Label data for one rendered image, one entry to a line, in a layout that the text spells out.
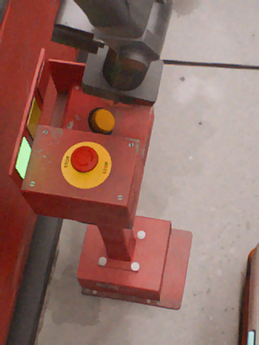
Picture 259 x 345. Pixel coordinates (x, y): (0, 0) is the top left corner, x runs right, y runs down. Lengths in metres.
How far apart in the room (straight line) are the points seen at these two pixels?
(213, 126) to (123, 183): 0.91
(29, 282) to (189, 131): 0.58
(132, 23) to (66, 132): 0.34
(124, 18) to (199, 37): 1.30
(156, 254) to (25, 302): 0.34
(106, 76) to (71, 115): 0.18
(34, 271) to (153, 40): 1.06
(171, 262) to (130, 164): 0.77
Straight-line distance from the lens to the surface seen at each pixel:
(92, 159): 0.97
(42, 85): 1.03
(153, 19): 0.77
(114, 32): 0.74
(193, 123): 1.88
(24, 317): 1.72
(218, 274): 1.75
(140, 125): 1.10
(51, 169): 1.01
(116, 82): 0.90
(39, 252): 1.74
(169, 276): 1.73
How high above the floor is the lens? 1.70
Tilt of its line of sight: 69 degrees down
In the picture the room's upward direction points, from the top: 6 degrees counter-clockwise
